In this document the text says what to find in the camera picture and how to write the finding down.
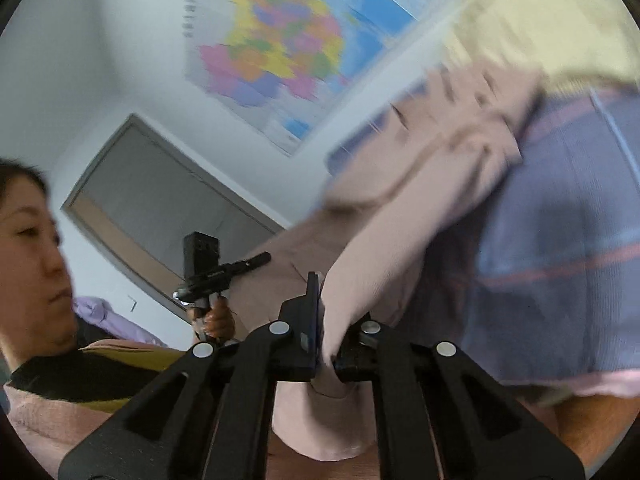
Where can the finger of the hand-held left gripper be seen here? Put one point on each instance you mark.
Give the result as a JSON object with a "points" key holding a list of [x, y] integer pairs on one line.
{"points": [[250, 263]]}

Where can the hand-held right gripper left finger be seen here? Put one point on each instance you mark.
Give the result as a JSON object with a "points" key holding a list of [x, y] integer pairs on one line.
{"points": [[312, 312]]}

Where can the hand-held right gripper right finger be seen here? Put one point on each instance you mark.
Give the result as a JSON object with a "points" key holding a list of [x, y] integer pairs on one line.
{"points": [[390, 360]]}

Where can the pink jacket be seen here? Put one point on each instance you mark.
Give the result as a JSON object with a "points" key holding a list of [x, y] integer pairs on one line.
{"points": [[360, 240]]}

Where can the person's left hand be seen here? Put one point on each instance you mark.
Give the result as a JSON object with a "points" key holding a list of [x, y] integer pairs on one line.
{"points": [[217, 322]]}

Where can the grey wooden door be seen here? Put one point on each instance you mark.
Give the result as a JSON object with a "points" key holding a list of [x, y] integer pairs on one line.
{"points": [[165, 200]]}

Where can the lavender cloth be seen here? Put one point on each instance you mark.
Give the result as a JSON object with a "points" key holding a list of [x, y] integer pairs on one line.
{"points": [[115, 320]]}

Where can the person's head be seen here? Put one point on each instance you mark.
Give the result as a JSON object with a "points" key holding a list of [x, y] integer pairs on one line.
{"points": [[30, 260]]}

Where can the purple plaid bed sheet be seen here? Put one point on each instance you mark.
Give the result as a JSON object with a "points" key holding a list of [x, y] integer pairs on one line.
{"points": [[550, 260]]}

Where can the person in striped sweater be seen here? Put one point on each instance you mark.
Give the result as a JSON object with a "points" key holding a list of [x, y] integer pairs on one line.
{"points": [[50, 410]]}

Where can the pale yellow garment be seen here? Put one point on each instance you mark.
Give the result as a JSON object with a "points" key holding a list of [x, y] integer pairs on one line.
{"points": [[550, 20]]}

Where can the colourful wall map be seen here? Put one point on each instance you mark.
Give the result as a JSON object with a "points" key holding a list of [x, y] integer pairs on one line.
{"points": [[280, 50]]}

